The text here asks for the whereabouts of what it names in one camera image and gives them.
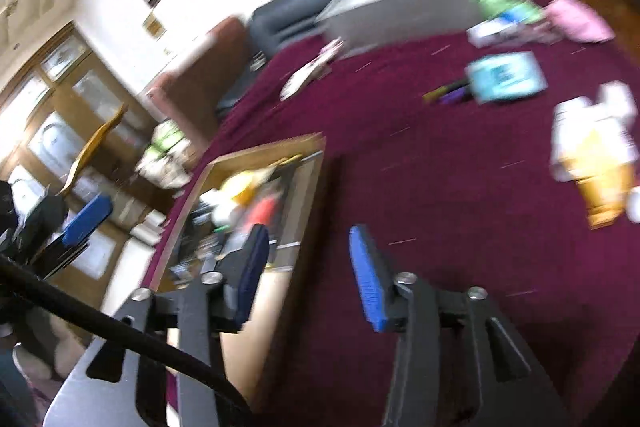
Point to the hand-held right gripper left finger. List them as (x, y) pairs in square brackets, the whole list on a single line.
[(250, 267)]

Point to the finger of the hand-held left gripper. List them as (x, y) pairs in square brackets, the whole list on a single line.
[(60, 262), (90, 217)]

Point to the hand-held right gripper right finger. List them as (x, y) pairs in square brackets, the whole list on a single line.
[(367, 277)]

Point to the clear bottle red label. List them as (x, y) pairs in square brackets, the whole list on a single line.
[(265, 209)]

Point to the plain white bottle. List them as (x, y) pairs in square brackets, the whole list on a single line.
[(222, 209)]

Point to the black foil packet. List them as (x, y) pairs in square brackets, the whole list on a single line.
[(195, 232)]

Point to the yellow tape roll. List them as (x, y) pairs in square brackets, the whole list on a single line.
[(242, 187)]

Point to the cardboard box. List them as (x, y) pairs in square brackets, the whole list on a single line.
[(305, 187)]

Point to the black marker purple cap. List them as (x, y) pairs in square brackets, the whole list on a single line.
[(457, 98)]

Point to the teal tissue pack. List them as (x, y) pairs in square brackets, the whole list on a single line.
[(505, 77)]

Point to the yellow snack packet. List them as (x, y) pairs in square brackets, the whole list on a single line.
[(605, 187)]

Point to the white square adapter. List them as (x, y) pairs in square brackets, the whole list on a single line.
[(612, 99)]

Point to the wooden chair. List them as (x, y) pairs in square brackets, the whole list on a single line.
[(95, 142)]

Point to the floral bedding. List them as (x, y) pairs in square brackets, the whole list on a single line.
[(165, 157)]

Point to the maroon tablecloth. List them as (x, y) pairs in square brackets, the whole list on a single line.
[(425, 182)]

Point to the glass door wooden cabinet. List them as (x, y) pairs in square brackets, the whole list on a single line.
[(60, 107)]

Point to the brown armchair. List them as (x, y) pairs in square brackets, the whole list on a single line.
[(200, 77)]

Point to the white car key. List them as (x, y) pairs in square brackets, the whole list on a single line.
[(300, 79)]

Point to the black leather sofa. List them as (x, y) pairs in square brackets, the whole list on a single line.
[(280, 22)]

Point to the grey rectangular box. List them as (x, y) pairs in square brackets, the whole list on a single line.
[(400, 7)]

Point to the dark purple packet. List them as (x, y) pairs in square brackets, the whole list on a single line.
[(540, 36)]

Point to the teal packet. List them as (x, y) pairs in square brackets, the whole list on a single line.
[(522, 14)]

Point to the pink cloth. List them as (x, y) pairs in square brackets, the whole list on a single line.
[(575, 19)]

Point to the yellow wall plaque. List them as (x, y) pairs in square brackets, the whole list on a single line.
[(154, 27)]

